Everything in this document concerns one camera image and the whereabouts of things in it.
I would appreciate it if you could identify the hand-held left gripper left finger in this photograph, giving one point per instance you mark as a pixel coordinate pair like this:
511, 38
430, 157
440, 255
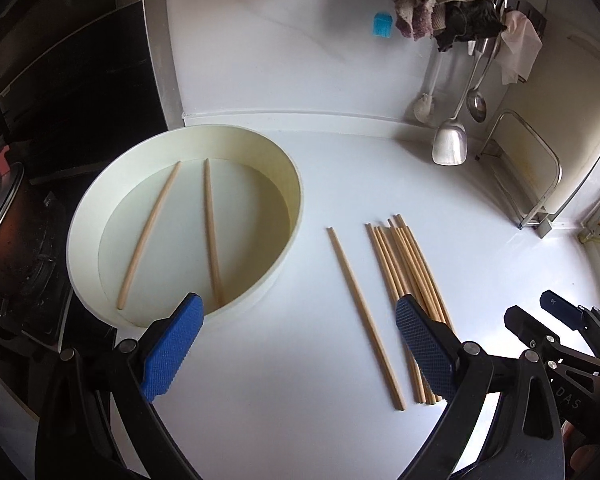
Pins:
172, 345

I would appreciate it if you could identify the person's right hand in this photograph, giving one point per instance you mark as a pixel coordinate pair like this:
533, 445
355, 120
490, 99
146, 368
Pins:
582, 464

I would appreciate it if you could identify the black gas stove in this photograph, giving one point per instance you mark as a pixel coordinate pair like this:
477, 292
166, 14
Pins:
40, 260

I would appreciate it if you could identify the tapered wooden chopstick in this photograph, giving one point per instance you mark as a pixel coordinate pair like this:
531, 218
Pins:
150, 232
365, 317
211, 230

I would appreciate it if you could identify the bundle of wooden chopsticks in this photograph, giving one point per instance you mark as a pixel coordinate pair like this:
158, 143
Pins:
390, 270

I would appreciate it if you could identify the steel board rack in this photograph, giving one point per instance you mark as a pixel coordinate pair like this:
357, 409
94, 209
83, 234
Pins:
542, 220

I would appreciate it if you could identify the cream cutting board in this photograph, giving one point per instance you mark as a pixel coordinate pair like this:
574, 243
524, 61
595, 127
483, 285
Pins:
575, 110

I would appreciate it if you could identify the white bottle brush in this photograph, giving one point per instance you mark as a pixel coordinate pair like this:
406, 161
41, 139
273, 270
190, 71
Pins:
422, 107

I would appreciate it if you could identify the steel ladle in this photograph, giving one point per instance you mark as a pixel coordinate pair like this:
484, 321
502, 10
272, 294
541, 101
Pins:
476, 105

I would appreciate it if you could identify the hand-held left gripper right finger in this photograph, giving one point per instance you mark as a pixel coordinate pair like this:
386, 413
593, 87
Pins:
425, 345

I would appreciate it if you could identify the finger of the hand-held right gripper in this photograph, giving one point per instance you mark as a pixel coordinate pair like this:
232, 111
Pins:
525, 325
562, 308

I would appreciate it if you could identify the steel spatula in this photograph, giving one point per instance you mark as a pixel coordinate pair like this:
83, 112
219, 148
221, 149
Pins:
449, 145

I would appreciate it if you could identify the dark cloth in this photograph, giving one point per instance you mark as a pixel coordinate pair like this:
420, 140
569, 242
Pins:
472, 22

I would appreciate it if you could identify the white round basin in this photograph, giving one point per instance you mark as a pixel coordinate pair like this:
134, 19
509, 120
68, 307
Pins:
260, 155

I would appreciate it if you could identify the pale white cloth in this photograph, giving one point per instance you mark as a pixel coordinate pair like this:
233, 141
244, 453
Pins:
520, 50

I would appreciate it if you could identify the black steel range hood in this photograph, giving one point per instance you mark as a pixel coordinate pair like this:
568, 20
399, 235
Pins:
55, 60

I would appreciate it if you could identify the blue silicone brush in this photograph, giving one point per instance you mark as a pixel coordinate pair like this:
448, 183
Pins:
381, 25

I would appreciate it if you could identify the steel cooking pot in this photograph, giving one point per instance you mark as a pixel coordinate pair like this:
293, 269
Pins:
0, 220

